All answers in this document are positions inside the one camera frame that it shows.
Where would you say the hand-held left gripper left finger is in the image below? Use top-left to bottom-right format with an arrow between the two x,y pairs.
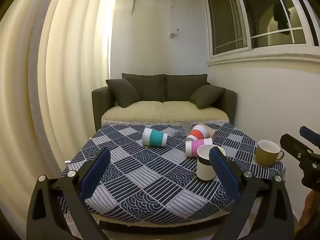
26,147 -> 112,240

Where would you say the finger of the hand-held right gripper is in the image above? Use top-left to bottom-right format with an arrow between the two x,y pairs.
299,126 -> 320,143
280,133 -> 320,161

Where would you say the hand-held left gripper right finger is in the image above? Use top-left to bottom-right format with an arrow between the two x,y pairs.
209,145 -> 297,240

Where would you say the person's right forearm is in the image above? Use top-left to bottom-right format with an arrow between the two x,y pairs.
295,188 -> 320,240

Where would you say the white cup with black band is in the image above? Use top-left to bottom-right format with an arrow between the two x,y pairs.
196,144 -> 226,182

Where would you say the white cup with pink band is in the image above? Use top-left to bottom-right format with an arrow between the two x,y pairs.
185,138 -> 213,157

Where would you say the brown paper cup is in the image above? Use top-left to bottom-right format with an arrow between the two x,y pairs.
202,123 -> 218,138

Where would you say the white cup with red band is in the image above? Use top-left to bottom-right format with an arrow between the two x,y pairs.
185,124 -> 208,142

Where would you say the clear plastic cup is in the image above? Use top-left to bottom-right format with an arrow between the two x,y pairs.
172,121 -> 191,136

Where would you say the white cup with teal band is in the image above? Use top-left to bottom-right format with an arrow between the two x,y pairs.
142,127 -> 168,147

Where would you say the olive ceramic mug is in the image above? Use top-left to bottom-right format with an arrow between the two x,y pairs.
254,140 -> 285,168

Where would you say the navy patterned tablecloth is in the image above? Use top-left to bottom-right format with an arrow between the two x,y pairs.
60,123 -> 286,225

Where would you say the dark green sofa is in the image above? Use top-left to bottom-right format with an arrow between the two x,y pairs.
91,73 -> 237,132

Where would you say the dark green throw pillow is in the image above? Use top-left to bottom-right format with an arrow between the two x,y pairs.
105,78 -> 141,109
188,84 -> 226,109

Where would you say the cream sofa blanket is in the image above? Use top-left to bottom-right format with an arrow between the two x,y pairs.
101,100 -> 230,126

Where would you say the cream curtain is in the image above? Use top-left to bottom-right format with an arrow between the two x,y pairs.
0,0 -> 116,213

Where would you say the dark green back cushion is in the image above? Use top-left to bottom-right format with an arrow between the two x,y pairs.
121,73 -> 167,103
165,74 -> 209,102

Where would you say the white framed window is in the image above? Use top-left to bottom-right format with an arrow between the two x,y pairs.
202,0 -> 320,64

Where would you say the dark hanging garment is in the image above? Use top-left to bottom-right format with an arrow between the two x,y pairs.
272,3 -> 293,36

